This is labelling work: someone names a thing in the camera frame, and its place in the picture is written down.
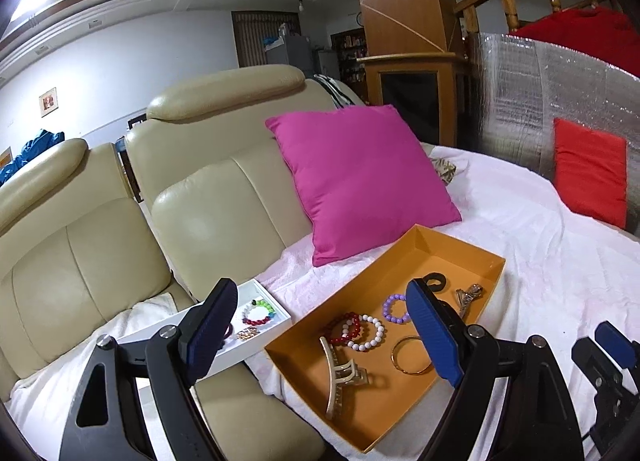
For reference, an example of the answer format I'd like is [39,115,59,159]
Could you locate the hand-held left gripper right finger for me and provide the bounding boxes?
[405,278,586,461]

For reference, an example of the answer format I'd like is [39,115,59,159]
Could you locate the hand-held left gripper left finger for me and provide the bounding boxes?
[59,277,239,461]

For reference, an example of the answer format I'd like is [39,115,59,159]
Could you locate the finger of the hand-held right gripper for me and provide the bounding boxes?
[571,337,621,392]
[595,320,640,374]

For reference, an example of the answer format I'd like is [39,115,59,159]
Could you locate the white bead bracelet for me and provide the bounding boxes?
[341,313,386,353]

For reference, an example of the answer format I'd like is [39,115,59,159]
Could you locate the purple bead bracelet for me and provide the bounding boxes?
[382,293,413,326]

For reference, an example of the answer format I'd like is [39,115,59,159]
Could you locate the red bead bracelet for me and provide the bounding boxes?
[327,312,362,348]

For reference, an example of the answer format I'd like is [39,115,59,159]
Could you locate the orange cardboard box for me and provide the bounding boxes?
[264,224,507,454]

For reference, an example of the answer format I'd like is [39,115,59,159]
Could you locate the gold bangle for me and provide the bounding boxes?
[391,335,435,375]

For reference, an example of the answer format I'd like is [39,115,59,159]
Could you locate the white tray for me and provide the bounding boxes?
[117,278,293,384]

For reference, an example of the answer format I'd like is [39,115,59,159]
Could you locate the metal hair clip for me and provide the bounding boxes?
[455,283,486,314]

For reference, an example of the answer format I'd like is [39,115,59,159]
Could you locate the beige hair claw clip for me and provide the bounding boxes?
[320,336,372,420]

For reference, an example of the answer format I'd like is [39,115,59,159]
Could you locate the white blanket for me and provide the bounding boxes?
[7,143,640,461]

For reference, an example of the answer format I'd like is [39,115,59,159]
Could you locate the beige leather sofa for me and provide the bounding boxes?
[0,64,368,461]

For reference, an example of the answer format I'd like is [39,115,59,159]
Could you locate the beige patterned cloth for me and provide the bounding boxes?
[430,156,458,186]

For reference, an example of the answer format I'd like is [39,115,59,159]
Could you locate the pink pillow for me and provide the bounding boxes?
[265,104,462,268]

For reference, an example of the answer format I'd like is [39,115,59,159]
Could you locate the red pillow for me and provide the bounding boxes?
[552,118,629,231]

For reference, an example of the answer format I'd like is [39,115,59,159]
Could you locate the silver foil mat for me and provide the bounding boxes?
[467,32,640,237]

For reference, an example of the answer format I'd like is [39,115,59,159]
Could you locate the blue cloth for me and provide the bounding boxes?
[0,129,66,186]

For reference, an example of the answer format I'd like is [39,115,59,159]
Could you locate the striped cloth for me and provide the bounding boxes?
[312,73,368,109]

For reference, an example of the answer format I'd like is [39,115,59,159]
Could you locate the grey refrigerator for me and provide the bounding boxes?
[265,33,315,78]

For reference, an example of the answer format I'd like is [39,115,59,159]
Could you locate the brown curtain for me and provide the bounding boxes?
[231,11,301,69]

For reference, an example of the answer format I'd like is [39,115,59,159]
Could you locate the bookshelf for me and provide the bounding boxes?
[330,28,368,96]

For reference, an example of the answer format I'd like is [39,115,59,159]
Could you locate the red cloth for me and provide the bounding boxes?
[510,6,640,79]

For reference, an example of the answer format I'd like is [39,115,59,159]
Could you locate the wooden cabinet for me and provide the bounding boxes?
[345,0,471,149]

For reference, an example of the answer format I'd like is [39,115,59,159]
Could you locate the multicoloured bead bracelet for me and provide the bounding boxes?
[242,297,276,327]

